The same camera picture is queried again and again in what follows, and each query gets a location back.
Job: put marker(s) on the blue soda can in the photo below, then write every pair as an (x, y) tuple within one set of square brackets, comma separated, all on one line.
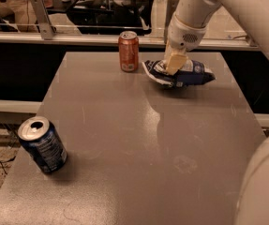
[(38, 136)]

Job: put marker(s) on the black office chair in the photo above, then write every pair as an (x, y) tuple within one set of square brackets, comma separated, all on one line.
[(111, 17)]

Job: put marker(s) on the metal bracket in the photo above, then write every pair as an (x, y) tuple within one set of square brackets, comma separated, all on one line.
[(170, 9), (44, 23)]

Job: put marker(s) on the blue chip bag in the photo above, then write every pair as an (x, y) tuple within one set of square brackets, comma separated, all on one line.
[(192, 73)]

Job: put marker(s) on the middle metal bracket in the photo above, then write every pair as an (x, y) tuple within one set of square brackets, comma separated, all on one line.
[(170, 9)]

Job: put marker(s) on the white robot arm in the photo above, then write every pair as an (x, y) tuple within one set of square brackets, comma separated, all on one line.
[(253, 17)]

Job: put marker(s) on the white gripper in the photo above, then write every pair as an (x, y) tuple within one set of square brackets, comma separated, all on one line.
[(184, 35)]

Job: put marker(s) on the left metal bracket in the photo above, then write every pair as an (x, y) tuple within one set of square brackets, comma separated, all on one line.
[(44, 23)]

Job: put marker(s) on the orange coke can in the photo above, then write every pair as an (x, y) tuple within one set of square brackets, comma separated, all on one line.
[(128, 45)]

